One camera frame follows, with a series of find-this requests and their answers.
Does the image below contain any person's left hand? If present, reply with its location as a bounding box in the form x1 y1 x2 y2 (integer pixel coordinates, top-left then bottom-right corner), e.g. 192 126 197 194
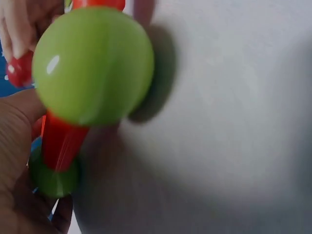
0 89 74 234

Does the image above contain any person's right hand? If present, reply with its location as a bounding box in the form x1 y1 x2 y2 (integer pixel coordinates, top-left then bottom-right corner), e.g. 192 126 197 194
0 0 156 58

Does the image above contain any small red plastic ball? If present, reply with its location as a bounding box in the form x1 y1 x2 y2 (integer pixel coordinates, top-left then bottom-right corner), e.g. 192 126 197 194
5 50 34 88

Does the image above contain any green and red plastic toy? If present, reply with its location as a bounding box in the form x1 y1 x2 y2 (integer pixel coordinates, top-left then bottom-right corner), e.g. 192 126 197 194
28 6 156 198

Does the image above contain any orange plastic toy piece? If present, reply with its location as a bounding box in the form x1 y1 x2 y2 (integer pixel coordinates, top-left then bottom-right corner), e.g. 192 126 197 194
72 0 126 12

